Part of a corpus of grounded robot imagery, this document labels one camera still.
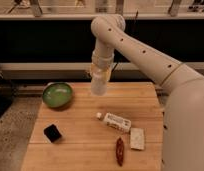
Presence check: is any black equipment at left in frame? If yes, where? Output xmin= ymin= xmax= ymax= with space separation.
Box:
xmin=0 ymin=71 xmax=17 ymax=118

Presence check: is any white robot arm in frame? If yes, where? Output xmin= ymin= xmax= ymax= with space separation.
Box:
xmin=91 ymin=14 xmax=204 ymax=171

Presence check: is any green bowl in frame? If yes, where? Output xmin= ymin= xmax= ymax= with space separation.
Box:
xmin=42 ymin=82 xmax=73 ymax=108

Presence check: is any white tube with label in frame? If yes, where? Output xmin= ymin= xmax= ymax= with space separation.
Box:
xmin=96 ymin=112 xmax=131 ymax=133

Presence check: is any dried red chili pepper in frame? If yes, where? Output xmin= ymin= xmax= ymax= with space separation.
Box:
xmin=115 ymin=137 xmax=124 ymax=166

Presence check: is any wooden table board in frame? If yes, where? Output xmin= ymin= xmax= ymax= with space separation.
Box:
xmin=21 ymin=82 xmax=163 ymax=171

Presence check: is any white rectangular block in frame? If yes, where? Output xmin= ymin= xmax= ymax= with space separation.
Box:
xmin=130 ymin=128 xmax=145 ymax=150

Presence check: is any black eraser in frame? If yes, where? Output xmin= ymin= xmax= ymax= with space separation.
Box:
xmin=44 ymin=124 xmax=62 ymax=142

